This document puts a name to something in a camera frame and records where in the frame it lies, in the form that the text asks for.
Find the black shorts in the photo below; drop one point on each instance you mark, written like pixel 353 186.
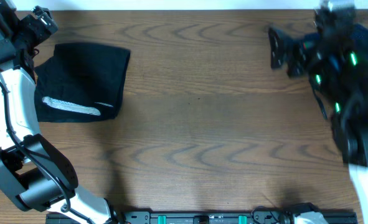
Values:
pixel 82 82

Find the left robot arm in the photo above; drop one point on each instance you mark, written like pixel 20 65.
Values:
pixel 34 175

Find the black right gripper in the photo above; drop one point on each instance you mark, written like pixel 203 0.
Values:
pixel 294 52

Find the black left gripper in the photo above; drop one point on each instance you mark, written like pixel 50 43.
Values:
pixel 40 23

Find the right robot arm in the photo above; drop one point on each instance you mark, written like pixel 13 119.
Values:
pixel 336 63

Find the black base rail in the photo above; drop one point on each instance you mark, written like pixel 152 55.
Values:
pixel 260 216

